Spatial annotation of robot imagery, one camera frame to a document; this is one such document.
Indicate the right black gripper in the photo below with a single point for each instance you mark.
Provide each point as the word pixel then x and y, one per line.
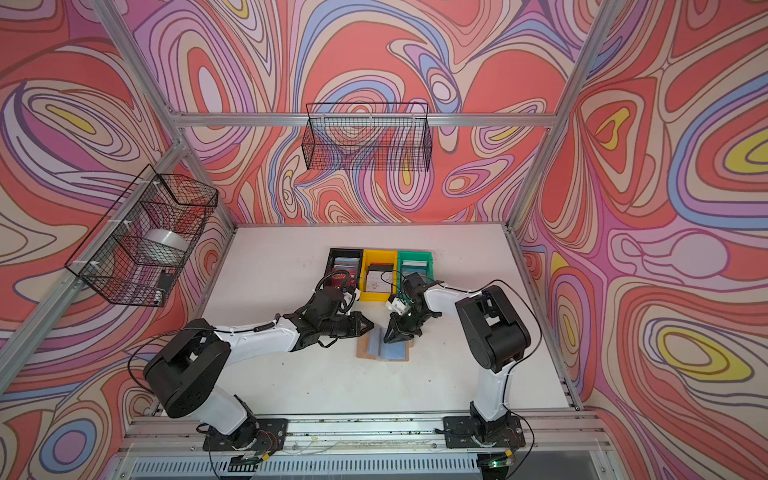
pixel 401 333

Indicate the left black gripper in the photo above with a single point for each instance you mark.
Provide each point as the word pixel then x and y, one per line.
pixel 357 320

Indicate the tan leather card holder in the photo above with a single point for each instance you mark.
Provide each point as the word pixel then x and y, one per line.
pixel 371 346

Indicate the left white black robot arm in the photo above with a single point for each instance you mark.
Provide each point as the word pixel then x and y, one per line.
pixel 184 374

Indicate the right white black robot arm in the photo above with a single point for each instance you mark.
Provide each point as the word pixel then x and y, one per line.
pixel 496 337

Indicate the white black cards stack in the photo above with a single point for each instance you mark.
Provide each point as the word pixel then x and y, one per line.
pixel 379 279

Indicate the red VIP cards stack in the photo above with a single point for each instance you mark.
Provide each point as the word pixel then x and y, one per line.
pixel 345 272

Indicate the yellow plastic bin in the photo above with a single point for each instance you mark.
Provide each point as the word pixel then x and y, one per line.
pixel 378 257

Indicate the green plastic bin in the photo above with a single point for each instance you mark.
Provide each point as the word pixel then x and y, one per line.
pixel 420 262

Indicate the black plastic bin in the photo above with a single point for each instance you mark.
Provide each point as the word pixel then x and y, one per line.
pixel 342 252

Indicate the white roll in basket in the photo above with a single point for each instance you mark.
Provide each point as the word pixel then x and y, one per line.
pixel 163 247

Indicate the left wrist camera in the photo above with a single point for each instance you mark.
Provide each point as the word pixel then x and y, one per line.
pixel 351 295

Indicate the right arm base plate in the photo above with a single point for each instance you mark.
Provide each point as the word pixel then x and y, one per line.
pixel 463 432

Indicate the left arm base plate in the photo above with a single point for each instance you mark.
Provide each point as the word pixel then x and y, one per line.
pixel 260 435

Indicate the back black wire basket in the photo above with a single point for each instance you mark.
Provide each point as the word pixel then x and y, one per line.
pixel 367 136

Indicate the black wire basket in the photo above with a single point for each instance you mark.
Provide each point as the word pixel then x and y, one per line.
pixel 367 136
pixel 114 267

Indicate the left black wire basket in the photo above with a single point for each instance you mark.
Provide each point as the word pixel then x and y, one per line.
pixel 114 267

